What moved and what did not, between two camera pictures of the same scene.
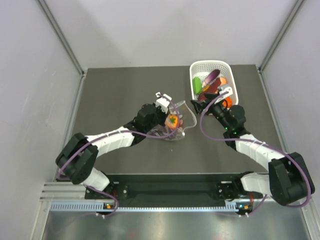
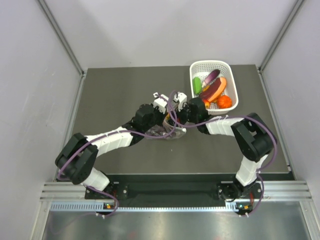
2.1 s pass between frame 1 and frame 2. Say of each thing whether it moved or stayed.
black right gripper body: moved
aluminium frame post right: stayed
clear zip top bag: stayed
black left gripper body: stayed
